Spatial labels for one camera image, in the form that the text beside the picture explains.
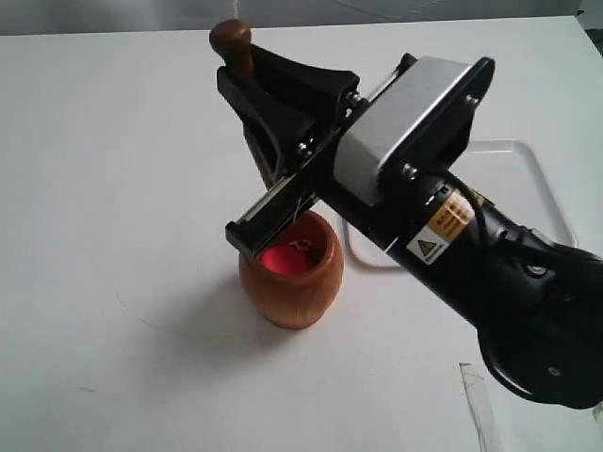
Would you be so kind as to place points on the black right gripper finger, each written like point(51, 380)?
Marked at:
point(275, 128)
point(306, 88)

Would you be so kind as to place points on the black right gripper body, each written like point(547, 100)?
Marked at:
point(411, 179)

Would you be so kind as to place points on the wooden pestle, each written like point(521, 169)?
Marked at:
point(232, 40)

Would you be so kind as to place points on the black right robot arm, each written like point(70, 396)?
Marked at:
point(537, 307)

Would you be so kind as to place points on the red object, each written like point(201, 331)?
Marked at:
point(293, 258)

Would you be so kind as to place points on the wooden mortar bowl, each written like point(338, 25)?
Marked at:
point(296, 302)

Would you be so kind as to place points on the white plastic tray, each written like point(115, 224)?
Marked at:
point(508, 173)

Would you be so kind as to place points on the clear tape strip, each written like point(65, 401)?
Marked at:
point(480, 408)

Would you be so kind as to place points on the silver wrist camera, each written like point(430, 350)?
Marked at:
point(366, 146)

